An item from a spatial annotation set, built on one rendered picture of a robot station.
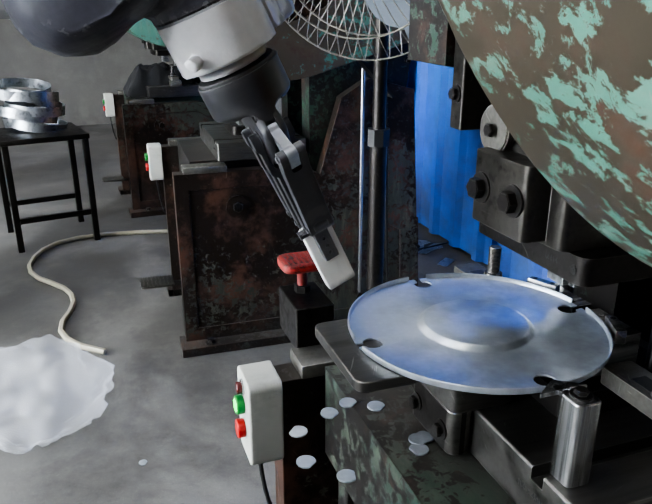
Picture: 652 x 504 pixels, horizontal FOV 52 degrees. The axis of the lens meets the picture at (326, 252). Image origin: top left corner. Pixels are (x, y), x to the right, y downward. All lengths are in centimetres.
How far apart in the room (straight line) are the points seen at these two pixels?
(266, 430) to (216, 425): 101
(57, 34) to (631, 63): 41
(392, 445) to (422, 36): 48
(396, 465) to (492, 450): 11
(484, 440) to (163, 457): 125
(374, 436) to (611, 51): 63
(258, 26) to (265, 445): 63
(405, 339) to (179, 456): 124
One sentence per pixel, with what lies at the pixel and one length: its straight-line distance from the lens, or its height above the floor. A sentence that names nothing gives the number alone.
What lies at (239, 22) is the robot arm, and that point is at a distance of 56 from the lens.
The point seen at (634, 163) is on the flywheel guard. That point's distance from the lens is 30.
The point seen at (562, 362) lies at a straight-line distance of 73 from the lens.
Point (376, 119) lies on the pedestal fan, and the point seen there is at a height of 87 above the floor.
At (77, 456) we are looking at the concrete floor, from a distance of 197.
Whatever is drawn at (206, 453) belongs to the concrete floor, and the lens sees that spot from 190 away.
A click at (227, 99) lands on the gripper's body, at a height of 105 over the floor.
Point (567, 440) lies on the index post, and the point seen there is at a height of 75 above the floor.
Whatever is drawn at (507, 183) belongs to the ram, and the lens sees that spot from 72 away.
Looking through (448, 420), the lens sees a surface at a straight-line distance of 77.
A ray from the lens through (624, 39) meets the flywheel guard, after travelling 25.
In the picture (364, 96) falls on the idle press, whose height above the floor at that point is 84.
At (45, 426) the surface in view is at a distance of 194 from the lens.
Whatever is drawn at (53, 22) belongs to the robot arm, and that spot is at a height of 111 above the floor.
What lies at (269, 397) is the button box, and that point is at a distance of 97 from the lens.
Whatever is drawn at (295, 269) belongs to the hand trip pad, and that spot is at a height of 75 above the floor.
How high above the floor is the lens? 112
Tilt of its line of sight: 20 degrees down
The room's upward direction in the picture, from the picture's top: straight up
